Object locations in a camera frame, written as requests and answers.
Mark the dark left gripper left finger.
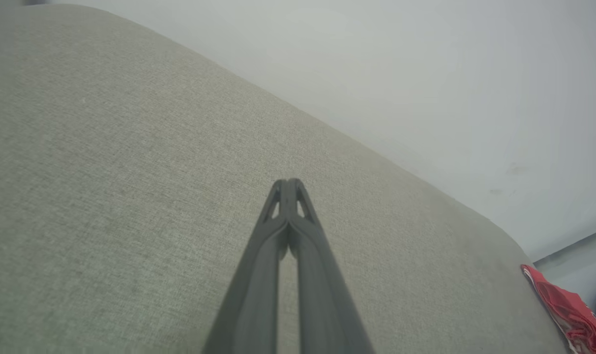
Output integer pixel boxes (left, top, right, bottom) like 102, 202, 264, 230
202, 179, 291, 354

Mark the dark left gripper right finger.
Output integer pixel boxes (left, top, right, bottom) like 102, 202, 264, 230
288, 178, 375, 354

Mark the red basketball jersey garment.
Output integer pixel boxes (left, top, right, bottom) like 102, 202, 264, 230
520, 265, 596, 354

